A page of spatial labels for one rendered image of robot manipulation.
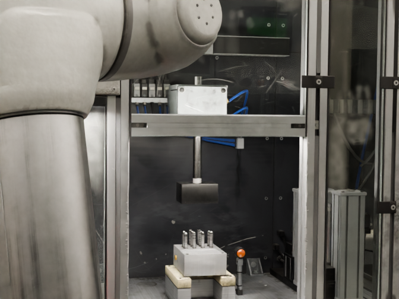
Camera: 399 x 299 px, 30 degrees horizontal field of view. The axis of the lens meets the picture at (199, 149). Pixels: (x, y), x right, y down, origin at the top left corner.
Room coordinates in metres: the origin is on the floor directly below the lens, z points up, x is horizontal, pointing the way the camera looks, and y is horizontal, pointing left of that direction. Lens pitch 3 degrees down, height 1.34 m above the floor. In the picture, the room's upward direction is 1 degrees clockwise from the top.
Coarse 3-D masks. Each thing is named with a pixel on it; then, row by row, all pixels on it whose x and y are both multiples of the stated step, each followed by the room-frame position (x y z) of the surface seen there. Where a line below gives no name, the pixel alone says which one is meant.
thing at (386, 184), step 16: (224, 144) 1.93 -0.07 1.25; (384, 144) 1.59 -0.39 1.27; (384, 160) 1.59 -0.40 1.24; (384, 176) 1.59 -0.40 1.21; (384, 192) 1.59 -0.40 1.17; (384, 224) 1.59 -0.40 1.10; (384, 240) 1.59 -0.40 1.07; (288, 256) 1.81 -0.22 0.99; (384, 256) 1.59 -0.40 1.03; (272, 272) 1.94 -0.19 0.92; (288, 272) 1.81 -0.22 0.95; (384, 272) 1.59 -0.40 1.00; (384, 288) 1.59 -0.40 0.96
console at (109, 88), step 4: (100, 84) 1.44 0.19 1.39; (104, 84) 1.44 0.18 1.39; (108, 84) 1.44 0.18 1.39; (112, 84) 1.44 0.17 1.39; (116, 84) 1.45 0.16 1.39; (96, 88) 1.44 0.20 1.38; (100, 88) 1.44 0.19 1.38; (104, 88) 1.44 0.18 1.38; (108, 88) 1.44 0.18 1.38; (112, 88) 1.44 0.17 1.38; (116, 88) 1.45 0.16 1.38; (96, 92) 1.44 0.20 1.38; (100, 92) 1.44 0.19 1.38; (104, 92) 1.44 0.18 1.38; (108, 92) 1.44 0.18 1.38; (112, 92) 1.44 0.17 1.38; (116, 92) 1.45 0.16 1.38
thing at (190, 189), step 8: (200, 136) 1.70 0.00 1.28; (200, 144) 1.70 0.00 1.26; (200, 152) 1.70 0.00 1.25; (200, 160) 1.70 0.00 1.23; (200, 168) 1.70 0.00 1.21; (200, 176) 1.70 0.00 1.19; (176, 184) 1.73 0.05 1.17; (184, 184) 1.67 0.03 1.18; (192, 184) 1.68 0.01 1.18; (200, 184) 1.68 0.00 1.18; (208, 184) 1.68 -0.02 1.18; (216, 184) 1.69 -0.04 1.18; (176, 192) 1.73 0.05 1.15; (184, 192) 1.67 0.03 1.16; (192, 192) 1.67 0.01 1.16; (200, 192) 1.68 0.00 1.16; (208, 192) 1.68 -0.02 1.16; (216, 192) 1.69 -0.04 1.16; (176, 200) 1.72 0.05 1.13; (184, 200) 1.67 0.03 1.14; (192, 200) 1.67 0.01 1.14; (200, 200) 1.68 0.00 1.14; (208, 200) 1.68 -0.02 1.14; (216, 200) 1.69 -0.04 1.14
